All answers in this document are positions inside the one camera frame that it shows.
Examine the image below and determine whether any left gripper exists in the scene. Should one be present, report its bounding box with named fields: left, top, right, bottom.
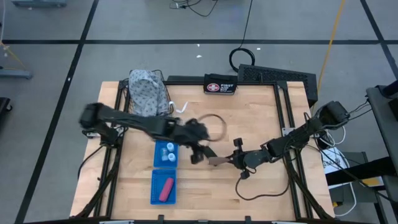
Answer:
left=174, top=119, right=219, bottom=165

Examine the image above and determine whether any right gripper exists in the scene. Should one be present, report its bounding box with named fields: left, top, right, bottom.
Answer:
left=222, top=138, right=270, bottom=170

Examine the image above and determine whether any pink bandage roll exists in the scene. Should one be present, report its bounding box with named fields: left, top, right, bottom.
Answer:
left=158, top=177, right=175, bottom=203

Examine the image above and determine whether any grey patterned cloth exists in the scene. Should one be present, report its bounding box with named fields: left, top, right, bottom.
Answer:
left=128, top=68, right=190, bottom=118

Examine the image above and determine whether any blue plastic basket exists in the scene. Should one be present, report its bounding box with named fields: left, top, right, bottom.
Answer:
left=150, top=169, right=178, bottom=205
left=154, top=139, right=180, bottom=169

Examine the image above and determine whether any black first aid kit bag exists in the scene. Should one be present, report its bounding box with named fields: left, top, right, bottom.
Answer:
left=203, top=73, right=238, bottom=96

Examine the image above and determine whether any black perforated computer case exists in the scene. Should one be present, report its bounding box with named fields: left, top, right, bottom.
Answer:
left=237, top=63, right=319, bottom=107

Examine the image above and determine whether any white paper bag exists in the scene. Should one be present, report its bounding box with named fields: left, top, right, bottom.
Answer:
left=322, top=148, right=357, bottom=189

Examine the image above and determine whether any dark side desk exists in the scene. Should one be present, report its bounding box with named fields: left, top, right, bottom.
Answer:
left=366, top=83, right=398, bottom=187

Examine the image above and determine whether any grey floor beam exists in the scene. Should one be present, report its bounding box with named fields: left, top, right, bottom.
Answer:
left=0, top=68, right=34, bottom=80

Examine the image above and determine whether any black floor object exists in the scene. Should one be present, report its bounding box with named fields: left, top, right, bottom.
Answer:
left=0, top=96, right=13, bottom=114

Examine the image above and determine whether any grey floor base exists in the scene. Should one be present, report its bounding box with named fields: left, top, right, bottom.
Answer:
left=12, top=0, right=68, bottom=8

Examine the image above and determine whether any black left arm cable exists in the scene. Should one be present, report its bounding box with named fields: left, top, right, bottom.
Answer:
left=196, top=113, right=228, bottom=143

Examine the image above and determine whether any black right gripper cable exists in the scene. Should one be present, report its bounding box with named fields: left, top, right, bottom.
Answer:
left=235, top=177, right=292, bottom=200

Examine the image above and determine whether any black aluminium table frame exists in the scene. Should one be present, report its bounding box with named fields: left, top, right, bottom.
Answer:
left=71, top=80, right=335, bottom=224

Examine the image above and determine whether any black coiled floor cable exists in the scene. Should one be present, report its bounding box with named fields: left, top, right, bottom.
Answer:
left=228, top=0, right=256, bottom=73

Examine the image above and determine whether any black wire basket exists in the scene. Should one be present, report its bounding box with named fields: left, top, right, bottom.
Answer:
left=119, top=68, right=174, bottom=116

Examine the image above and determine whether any yellow strap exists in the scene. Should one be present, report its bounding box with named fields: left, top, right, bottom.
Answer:
left=312, top=0, right=346, bottom=111

